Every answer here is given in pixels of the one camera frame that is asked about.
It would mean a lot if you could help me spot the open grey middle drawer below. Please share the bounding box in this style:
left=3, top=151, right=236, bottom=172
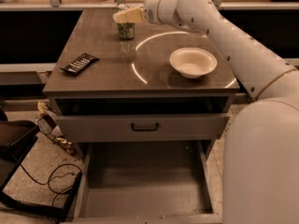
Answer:
left=63, top=141, right=222, bottom=224

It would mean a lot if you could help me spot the black chair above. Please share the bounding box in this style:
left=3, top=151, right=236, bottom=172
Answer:
left=0, top=111, right=82, bottom=224

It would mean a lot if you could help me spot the green soda can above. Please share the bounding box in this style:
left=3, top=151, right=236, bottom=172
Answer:
left=116, top=3, right=135, bottom=41

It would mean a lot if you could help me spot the crumpled wrapper on floor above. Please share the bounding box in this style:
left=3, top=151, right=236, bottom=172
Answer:
left=36, top=101, right=76, bottom=155

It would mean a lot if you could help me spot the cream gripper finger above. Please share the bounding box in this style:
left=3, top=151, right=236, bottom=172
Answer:
left=113, top=7, right=144, bottom=23

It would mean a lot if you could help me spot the black snack bar wrapper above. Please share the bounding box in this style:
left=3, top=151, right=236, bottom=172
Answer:
left=61, top=53, right=99, bottom=77

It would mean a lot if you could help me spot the grey drawer cabinet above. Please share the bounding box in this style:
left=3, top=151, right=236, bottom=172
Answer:
left=44, top=8, right=239, bottom=152

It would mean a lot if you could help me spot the black cable on floor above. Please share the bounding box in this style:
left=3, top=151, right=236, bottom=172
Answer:
left=19, top=162, right=82, bottom=207

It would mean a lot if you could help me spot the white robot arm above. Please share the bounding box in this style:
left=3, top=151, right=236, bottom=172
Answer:
left=113, top=0, right=299, bottom=224

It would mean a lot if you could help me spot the black drawer handle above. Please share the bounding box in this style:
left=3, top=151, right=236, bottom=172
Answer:
left=131, top=123, right=159, bottom=132

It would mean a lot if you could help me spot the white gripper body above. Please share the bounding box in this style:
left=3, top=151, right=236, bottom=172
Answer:
left=143, top=0, right=181, bottom=26

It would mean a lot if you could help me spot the grey metal rail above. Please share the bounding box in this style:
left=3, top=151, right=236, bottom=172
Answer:
left=0, top=1, right=299, bottom=11

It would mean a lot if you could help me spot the white paper bowl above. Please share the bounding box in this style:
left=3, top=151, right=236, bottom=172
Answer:
left=169, top=48, right=218, bottom=78

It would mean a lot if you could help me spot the upper grey drawer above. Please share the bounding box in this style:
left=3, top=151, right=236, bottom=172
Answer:
left=56, top=113, right=229, bottom=143

